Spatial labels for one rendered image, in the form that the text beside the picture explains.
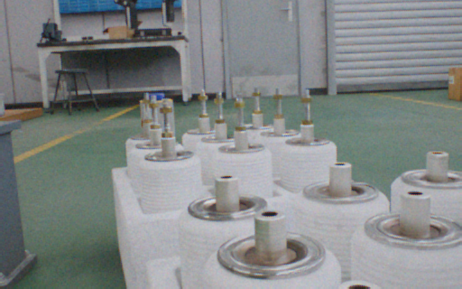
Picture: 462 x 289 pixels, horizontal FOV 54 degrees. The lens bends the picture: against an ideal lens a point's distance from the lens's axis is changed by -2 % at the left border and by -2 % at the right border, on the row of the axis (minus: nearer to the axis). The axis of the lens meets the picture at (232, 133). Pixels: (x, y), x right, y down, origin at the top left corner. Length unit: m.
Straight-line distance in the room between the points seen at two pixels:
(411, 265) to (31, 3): 6.09
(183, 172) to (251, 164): 0.10
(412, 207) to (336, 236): 0.10
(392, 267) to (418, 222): 0.04
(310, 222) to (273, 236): 0.14
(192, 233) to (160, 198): 0.28
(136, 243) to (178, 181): 0.10
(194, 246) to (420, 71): 5.90
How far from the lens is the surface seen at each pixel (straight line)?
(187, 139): 0.94
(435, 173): 0.53
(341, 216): 0.43
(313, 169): 0.75
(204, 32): 5.79
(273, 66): 5.80
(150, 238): 0.66
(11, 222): 0.98
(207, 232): 0.40
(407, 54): 6.16
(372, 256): 0.35
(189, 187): 0.68
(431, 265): 0.34
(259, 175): 0.71
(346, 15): 5.94
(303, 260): 0.31
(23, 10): 6.31
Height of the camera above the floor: 0.38
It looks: 8 degrees down
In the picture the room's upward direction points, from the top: 3 degrees counter-clockwise
